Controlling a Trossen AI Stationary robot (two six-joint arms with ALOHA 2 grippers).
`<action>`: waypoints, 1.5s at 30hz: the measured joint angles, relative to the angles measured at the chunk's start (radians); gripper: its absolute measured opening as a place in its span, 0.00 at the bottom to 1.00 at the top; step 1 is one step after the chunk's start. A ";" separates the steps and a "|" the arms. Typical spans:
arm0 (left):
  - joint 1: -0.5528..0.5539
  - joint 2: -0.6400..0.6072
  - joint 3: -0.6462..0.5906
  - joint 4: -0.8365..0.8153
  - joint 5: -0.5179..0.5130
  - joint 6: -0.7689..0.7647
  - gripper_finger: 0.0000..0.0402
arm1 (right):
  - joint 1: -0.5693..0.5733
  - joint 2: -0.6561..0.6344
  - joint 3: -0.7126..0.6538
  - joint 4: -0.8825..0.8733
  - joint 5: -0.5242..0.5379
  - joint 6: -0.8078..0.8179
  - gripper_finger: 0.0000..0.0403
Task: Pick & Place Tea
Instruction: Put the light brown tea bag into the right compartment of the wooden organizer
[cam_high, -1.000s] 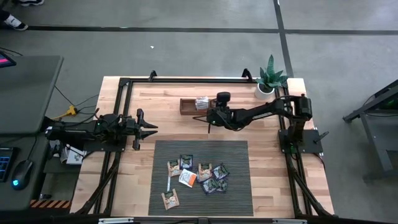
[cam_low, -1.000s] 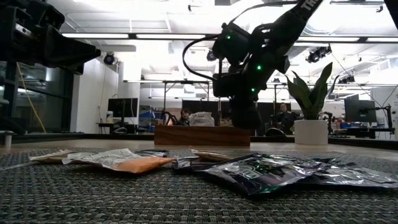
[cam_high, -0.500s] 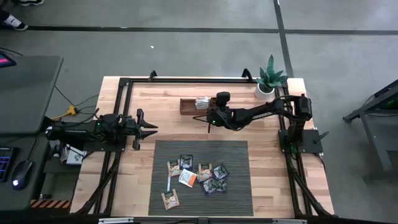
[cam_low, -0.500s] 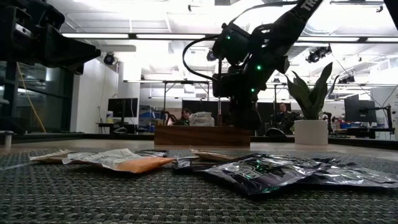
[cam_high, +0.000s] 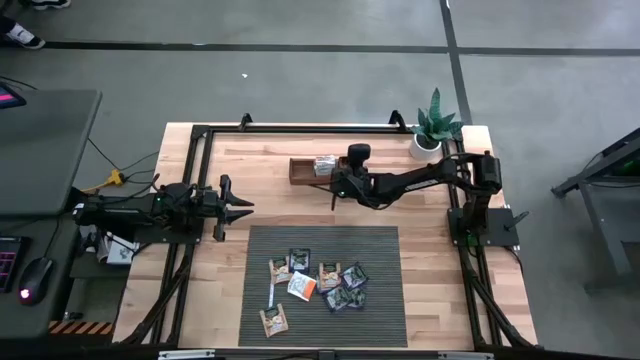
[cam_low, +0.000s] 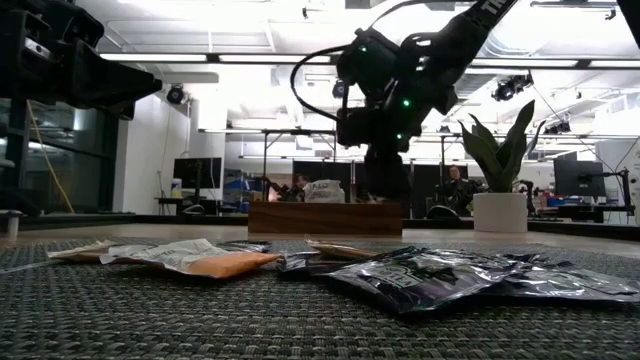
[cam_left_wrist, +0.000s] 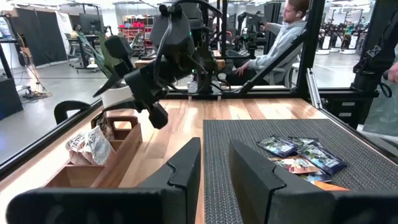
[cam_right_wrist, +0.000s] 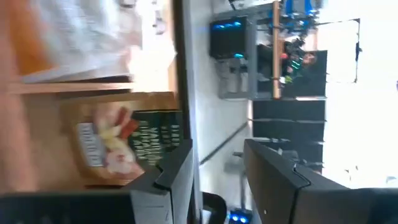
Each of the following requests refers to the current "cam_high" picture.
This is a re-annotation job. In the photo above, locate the black computer mouse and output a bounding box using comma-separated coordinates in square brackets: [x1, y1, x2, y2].
[18, 256, 55, 307]

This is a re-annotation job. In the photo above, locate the grey woven table mat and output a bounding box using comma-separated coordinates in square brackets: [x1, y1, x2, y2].
[237, 225, 409, 349]

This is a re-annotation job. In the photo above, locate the black floor cable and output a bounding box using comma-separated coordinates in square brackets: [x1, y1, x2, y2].
[87, 137, 161, 174]

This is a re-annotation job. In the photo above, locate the person's shoe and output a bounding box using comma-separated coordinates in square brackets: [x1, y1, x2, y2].
[22, 0, 72, 12]
[0, 17, 46, 51]

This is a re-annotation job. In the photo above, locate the dark grey desk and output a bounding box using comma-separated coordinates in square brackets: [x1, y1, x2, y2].
[0, 212, 84, 341]

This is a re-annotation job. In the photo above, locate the monitor with pink screen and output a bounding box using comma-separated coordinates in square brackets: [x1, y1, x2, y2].
[0, 82, 28, 110]

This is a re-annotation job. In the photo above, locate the snake plant in white pot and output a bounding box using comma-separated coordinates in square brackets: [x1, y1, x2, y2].
[408, 87, 466, 163]

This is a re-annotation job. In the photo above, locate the silver frame bracket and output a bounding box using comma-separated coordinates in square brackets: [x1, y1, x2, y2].
[158, 349, 217, 360]
[438, 351, 494, 360]

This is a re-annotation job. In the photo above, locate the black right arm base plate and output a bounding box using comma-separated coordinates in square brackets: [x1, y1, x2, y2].
[447, 207, 521, 249]

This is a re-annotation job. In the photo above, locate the dark foil tea bag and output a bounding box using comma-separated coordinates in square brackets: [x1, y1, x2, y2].
[340, 262, 370, 291]
[323, 285, 351, 313]
[347, 287, 368, 310]
[288, 247, 312, 274]

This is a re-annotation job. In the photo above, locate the white box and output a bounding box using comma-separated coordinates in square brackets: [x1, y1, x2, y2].
[97, 234, 141, 266]

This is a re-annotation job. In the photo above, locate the orange black hazard strip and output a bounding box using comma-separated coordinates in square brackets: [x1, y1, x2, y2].
[48, 320, 115, 336]

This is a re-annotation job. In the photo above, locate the yellow power plug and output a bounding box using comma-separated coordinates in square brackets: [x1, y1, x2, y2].
[82, 168, 126, 195]

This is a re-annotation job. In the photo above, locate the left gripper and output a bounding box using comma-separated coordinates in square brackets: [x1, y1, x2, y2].
[198, 173, 255, 243]

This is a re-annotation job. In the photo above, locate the black lever handle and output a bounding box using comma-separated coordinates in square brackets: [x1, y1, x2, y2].
[503, 210, 531, 233]

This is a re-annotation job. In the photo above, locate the wooden three-compartment tray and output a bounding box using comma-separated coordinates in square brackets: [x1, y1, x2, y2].
[288, 157, 349, 187]

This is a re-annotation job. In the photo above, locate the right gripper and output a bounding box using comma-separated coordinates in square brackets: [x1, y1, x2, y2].
[329, 167, 375, 213]

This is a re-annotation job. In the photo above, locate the tan vanilla cinnamon tea bag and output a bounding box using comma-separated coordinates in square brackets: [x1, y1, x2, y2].
[317, 262, 342, 294]
[258, 303, 290, 338]
[268, 256, 292, 285]

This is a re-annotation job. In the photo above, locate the backlit keyboard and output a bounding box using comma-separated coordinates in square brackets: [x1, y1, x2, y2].
[0, 236, 25, 295]

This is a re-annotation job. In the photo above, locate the black metal stand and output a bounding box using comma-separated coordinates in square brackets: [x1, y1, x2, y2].
[549, 127, 640, 291]

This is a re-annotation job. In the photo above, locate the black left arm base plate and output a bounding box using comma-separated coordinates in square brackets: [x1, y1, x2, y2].
[133, 219, 206, 246]

